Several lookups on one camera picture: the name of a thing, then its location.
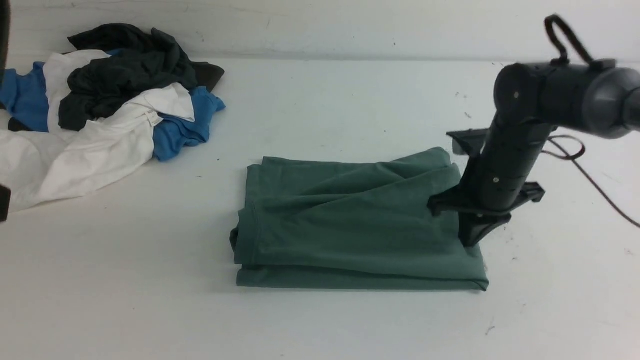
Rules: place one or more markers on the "white shirt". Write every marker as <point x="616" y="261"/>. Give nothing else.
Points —
<point x="39" y="167"/>

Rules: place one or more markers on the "dark grey shirt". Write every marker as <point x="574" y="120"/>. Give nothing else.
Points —
<point x="110" y="65"/>

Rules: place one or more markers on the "green long sleeve shirt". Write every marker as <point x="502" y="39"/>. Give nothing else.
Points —
<point x="353" y="226"/>

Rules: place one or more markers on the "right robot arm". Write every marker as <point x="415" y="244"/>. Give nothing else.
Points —
<point x="533" y="100"/>

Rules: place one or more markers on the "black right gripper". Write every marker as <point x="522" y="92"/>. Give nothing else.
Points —
<point x="491" y="184"/>

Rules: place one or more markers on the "blue shirt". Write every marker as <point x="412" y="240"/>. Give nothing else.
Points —
<point x="121" y="107"/>

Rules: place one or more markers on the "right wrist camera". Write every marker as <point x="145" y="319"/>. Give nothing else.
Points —
<point x="468" y="143"/>

